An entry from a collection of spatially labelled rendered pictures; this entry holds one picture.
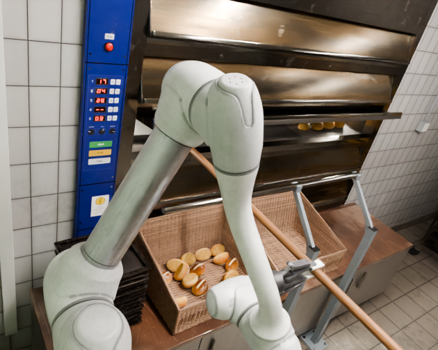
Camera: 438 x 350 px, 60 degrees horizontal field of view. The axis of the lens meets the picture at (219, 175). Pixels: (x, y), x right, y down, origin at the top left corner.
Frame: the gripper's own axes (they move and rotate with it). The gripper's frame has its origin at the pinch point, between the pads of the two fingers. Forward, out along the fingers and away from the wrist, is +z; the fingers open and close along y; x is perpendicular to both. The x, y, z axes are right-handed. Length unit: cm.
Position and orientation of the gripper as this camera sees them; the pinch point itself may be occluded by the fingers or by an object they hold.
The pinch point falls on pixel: (313, 269)
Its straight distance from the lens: 134.2
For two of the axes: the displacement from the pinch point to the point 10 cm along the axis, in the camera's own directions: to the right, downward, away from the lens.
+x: 5.3, 5.1, -6.8
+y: -2.2, 8.5, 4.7
